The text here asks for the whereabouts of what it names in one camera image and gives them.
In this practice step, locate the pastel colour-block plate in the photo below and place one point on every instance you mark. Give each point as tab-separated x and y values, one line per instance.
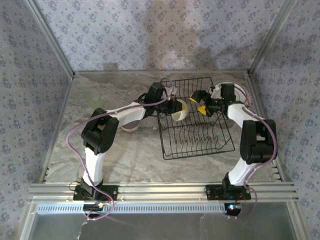
246	98

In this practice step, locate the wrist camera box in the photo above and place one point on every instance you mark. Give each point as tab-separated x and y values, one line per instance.
173	90
217	92

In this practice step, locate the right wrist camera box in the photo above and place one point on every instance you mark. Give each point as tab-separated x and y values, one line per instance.
217	92

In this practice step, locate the cream bowl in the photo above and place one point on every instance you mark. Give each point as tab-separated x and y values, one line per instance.
178	117

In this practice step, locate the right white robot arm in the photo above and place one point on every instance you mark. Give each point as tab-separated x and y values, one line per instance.
257	140

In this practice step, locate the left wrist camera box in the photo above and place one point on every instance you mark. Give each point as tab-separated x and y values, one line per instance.
173	90

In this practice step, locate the shiny metal sheet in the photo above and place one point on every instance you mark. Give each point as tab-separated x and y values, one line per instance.
175	227

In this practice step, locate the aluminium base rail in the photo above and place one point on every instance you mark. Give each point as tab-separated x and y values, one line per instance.
160	191

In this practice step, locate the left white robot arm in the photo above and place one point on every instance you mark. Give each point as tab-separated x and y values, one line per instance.
125	113

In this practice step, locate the aluminium frame post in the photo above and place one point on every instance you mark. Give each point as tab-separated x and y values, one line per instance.
52	37
271	37

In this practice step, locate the lavender bowl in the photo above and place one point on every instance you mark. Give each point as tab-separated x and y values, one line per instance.
130	128

